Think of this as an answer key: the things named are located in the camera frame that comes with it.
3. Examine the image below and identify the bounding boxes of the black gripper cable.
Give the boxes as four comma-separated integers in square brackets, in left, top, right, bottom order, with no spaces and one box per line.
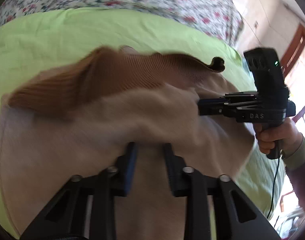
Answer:
[266,158,281,219]

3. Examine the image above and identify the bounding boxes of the person's right hand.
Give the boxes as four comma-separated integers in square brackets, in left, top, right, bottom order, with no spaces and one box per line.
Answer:
[253,118,303,154]

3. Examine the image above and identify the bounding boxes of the beige knit sweater brown cuffs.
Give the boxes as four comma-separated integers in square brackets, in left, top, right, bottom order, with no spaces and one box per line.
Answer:
[0,47,255,239]

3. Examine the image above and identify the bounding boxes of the brown wooden window frame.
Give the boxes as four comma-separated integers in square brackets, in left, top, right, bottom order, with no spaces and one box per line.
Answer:
[281,24,305,77]

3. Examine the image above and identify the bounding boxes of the light green bed sheet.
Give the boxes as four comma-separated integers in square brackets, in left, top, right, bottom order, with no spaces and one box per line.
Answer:
[0,7,286,239]

